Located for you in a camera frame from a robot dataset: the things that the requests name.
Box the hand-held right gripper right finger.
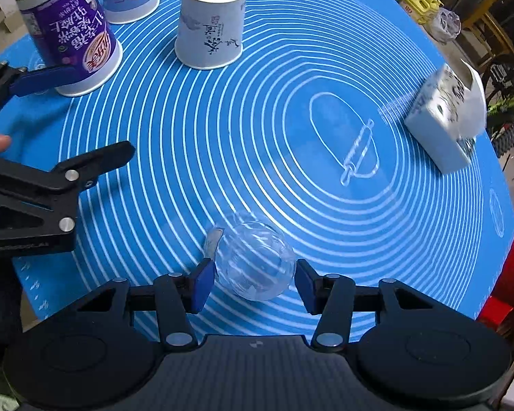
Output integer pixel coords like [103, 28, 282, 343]
[294, 259, 444, 349]

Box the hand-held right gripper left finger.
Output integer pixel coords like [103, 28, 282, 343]
[71, 258, 218, 349]

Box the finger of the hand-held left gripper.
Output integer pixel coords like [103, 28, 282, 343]
[0, 62, 80, 130]
[0, 140, 136, 246]

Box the clear plastic cup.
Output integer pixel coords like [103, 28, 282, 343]
[204, 221, 297, 301]

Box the purple paper cup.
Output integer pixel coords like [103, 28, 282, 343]
[14, 0, 123, 97]

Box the white ink-print paper cup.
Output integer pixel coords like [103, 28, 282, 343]
[174, 0, 247, 70]

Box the blue silicone baking mat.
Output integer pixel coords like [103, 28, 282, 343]
[0, 0, 514, 339]

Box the red box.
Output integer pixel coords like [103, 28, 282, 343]
[477, 223, 514, 335]

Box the green bicycle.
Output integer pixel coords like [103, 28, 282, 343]
[483, 62, 514, 157]

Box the clear plastic bag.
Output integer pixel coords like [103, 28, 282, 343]
[428, 6, 462, 43]

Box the yellow plastic container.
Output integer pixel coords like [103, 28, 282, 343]
[402, 0, 444, 24]

